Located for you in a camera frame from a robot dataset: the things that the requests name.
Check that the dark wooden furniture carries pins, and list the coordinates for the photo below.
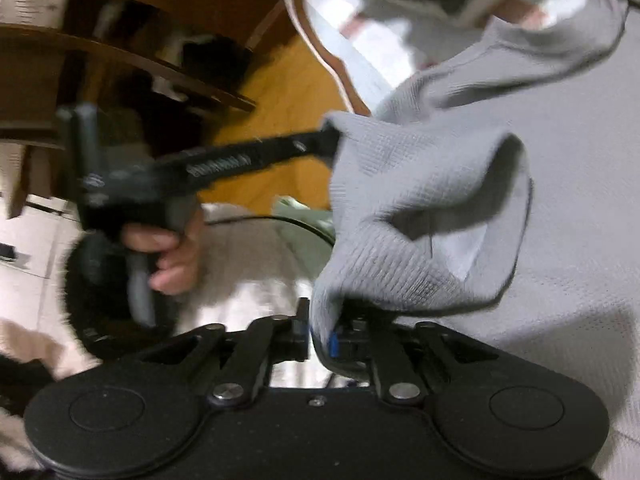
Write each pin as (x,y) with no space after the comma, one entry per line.
(125,35)

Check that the checkered blanket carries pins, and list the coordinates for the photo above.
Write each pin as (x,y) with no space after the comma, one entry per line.
(365,45)

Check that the light green cloth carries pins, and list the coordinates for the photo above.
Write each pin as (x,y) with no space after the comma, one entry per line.
(305,240)

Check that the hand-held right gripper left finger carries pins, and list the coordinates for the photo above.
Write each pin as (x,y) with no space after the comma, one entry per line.
(301,332)

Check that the grey knit garment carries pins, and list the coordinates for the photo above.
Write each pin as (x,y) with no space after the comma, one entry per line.
(500,185)

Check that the person's left hand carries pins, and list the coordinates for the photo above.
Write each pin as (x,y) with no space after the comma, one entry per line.
(182,260)

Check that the person's beige clothing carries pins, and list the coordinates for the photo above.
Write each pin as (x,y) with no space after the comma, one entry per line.
(240,270)

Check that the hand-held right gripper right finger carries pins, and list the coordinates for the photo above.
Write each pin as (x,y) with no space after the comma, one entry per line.
(334,345)

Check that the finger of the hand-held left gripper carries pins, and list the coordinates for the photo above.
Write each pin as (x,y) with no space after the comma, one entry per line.
(240,157)

